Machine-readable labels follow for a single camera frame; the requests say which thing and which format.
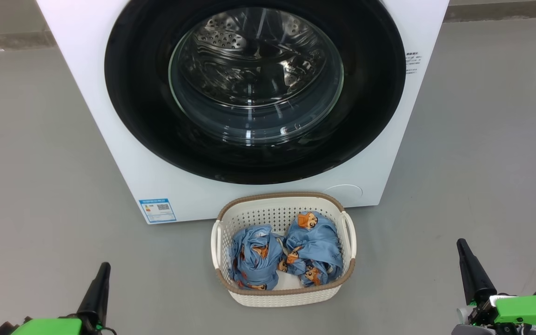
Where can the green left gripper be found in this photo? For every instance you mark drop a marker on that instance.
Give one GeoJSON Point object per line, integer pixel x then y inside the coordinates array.
{"type": "Point", "coordinates": [47, 327]}

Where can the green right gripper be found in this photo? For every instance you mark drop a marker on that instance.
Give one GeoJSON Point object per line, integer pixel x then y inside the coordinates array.
{"type": "Point", "coordinates": [528, 309]}

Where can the blue garment with large bear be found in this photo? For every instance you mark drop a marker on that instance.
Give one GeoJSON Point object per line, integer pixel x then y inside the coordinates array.
{"type": "Point", "coordinates": [317, 246]}

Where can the blue bear-print garment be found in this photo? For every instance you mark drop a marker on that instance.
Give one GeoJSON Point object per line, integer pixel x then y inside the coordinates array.
{"type": "Point", "coordinates": [254, 260]}

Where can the black round glass washer door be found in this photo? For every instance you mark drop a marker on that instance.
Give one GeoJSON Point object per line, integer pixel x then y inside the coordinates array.
{"type": "Point", "coordinates": [137, 102]}

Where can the white front-load washing machine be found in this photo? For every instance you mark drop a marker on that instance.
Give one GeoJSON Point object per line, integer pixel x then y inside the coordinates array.
{"type": "Point", "coordinates": [110, 153]}

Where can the cream perforated laundry basket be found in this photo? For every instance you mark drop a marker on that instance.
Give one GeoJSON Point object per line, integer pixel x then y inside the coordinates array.
{"type": "Point", "coordinates": [286, 298]}

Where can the small printed text label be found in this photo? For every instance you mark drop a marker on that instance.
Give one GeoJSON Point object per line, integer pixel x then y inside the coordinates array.
{"type": "Point", "coordinates": [412, 63]}

